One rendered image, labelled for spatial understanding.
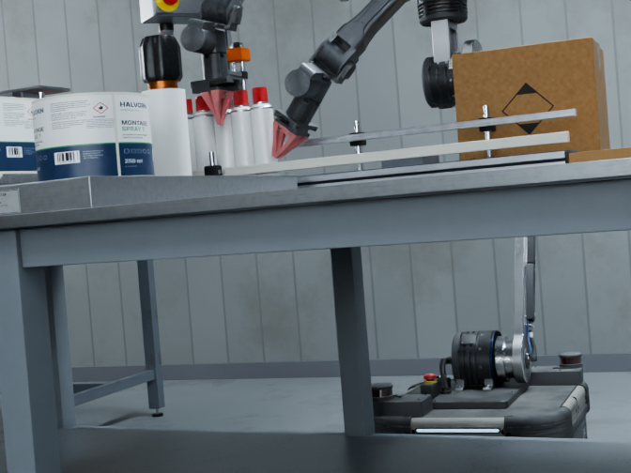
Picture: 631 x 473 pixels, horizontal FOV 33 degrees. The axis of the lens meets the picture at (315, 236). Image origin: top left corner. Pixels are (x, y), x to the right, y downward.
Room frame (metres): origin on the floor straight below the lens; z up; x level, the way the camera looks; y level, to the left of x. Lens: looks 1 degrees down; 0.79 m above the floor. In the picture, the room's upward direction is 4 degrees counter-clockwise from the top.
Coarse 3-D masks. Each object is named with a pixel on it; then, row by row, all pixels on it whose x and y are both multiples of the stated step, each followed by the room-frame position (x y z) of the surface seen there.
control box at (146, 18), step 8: (144, 0) 2.53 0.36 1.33; (152, 0) 2.49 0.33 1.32; (160, 0) 2.48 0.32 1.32; (184, 0) 2.51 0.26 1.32; (192, 0) 2.52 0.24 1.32; (200, 0) 2.53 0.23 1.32; (144, 8) 2.54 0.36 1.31; (152, 8) 2.49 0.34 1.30; (160, 8) 2.48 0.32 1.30; (168, 8) 2.49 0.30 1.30; (176, 8) 2.50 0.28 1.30; (184, 8) 2.51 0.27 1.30; (192, 8) 2.52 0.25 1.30; (144, 16) 2.54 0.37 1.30; (152, 16) 2.49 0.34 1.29; (160, 16) 2.49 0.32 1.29; (168, 16) 2.50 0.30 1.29; (176, 16) 2.51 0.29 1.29; (184, 16) 2.52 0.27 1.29; (192, 16) 2.53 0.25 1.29
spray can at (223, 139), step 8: (224, 120) 2.40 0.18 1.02; (216, 128) 2.40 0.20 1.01; (224, 128) 2.40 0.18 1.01; (216, 136) 2.41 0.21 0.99; (224, 136) 2.40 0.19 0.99; (216, 144) 2.41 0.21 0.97; (224, 144) 2.40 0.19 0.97; (232, 144) 2.40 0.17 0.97; (216, 152) 2.42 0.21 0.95; (224, 152) 2.40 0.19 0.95; (232, 152) 2.40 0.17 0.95; (224, 160) 2.40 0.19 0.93; (232, 160) 2.40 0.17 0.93
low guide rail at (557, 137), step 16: (448, 144) 2.13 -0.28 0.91; (464, 144) 2.11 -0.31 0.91; (480, 144) 2.10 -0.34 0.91; (496, 144) 2.08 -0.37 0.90; (512, 144) 2.07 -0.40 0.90; (528, 144) 2.06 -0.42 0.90; (544, 144) 2.04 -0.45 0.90; (304, 160) 2.28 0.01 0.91; (320, 160) 2.26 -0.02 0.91; (336, 160) 2.24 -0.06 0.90; (352, 160) 2.23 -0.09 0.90; (368, 160) 2.21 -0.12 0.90
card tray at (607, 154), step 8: (576, 152) 1.93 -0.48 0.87; (584, 152) 1.92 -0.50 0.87; (592, 152) 1.91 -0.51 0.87; (600, 152) 1.91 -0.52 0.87; (608, 152) 1.90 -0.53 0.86; (616, 152) 1.89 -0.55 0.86; (624, 152) 1.89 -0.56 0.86; (576, 160) 1.93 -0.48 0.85; (584, 160) 1.92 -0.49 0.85; (592, 160) 1.91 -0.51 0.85
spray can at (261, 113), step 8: (256, 88) 2.35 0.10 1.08; (264, 88) 2.35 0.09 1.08; (256, 96) 2.35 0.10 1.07; (264, 96) 2.35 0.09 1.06; (256, 104) 2.35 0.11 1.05; (264, 104) 2.34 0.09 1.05; (256, 112) 2.34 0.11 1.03; (264, 112) 2.34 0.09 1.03; (272, 112) 2.36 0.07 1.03; (256, 120) 2.34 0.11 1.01; (264, 120) 2.34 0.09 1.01; (272, 120) 2.35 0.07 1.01; (256, 128) 2.34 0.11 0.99; (264, 128) 2.34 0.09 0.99; (272, 128) 2.35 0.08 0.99; (256, 136) 2.34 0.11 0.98; (264, 136) 2.34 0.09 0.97; (272, 136) 2.35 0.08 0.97; (256, 144) 2.34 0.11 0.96; (264, 144) 2.34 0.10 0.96; (256, 152) 2.35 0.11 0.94; (264, 152) 2.34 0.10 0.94; (256, 160) 2.35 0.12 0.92; (264, 160) 2.34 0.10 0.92; (272, 160) 2.34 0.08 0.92
